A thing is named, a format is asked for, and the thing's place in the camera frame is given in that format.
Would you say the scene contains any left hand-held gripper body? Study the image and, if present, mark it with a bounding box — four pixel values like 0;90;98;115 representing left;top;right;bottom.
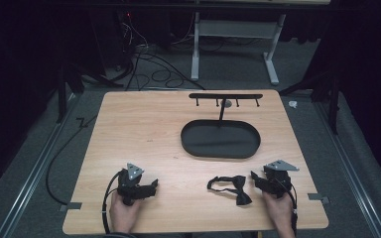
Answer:
116;162;146;206

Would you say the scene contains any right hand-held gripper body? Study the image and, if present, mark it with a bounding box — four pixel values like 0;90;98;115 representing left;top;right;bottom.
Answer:
262;160;301;199

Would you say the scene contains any black bow tie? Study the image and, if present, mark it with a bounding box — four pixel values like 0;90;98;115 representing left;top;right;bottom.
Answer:
206;175;253;207

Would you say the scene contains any black hook rack with tray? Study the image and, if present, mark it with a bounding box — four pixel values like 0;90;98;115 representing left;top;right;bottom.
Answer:
180;92;264;160

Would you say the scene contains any person's right hand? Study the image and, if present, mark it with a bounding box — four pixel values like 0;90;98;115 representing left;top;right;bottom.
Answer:
262;191;296;238

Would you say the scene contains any grey tape strip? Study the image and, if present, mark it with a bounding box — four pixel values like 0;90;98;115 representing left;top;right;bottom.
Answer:
307;192;330;205
59;201;83;213

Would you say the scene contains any black metal stand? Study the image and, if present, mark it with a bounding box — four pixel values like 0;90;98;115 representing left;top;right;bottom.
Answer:
56;61;124;125
278;70;342;135

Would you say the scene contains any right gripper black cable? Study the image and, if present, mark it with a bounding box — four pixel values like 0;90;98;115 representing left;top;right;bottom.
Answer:
275;178;299;238

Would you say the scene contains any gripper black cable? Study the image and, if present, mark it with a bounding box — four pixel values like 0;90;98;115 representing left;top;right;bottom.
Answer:
101;171;124;235
275;178;299;238

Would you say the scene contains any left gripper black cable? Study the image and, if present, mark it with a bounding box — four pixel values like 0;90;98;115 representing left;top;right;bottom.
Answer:
101;171;124;235

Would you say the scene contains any metal floor rail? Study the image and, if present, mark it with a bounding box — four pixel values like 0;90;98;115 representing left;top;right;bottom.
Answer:
312;98;381;238
0;93;81;238

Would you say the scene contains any long black floor cable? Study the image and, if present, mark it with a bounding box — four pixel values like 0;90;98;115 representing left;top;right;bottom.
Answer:
45;114;97;206

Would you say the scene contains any tangle of black floor cables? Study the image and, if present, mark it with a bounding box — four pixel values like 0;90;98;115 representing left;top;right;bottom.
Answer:
112;13;206;92

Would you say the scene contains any white metal desk frame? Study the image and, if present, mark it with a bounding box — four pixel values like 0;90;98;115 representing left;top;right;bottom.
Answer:
190;0;331;86

